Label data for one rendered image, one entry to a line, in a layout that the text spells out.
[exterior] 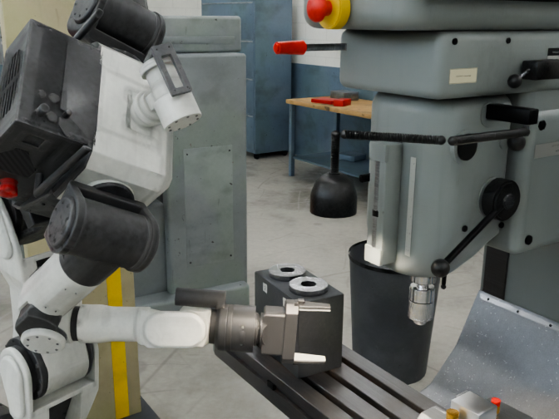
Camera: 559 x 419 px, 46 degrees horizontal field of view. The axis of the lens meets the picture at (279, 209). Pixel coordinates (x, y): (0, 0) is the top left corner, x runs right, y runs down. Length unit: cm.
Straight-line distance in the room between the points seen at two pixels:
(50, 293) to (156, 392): 225
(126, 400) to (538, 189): 228
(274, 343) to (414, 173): 42
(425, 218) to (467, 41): 29
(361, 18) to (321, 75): 736
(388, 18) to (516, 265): 81
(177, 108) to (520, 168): 59
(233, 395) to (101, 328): 209
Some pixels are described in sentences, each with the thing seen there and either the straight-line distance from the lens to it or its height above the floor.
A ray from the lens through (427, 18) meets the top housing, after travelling 97.
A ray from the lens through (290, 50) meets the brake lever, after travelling 109.
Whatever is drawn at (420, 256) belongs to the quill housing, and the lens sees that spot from 114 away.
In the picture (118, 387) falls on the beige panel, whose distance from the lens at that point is 308.
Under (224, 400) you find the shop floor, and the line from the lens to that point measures 328.
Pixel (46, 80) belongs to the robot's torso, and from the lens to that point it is 111.
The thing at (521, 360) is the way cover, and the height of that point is 102.
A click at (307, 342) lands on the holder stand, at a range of 151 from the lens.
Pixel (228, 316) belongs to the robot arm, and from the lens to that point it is 124.
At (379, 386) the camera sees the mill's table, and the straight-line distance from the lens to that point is 158.
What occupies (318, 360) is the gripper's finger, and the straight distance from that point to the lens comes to 129.
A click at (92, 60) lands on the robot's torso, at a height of 168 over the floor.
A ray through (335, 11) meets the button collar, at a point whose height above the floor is 176.
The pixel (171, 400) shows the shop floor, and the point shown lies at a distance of 331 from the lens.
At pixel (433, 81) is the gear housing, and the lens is 101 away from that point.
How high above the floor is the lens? 174
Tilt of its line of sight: 16 degrees down
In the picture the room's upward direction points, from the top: straight up
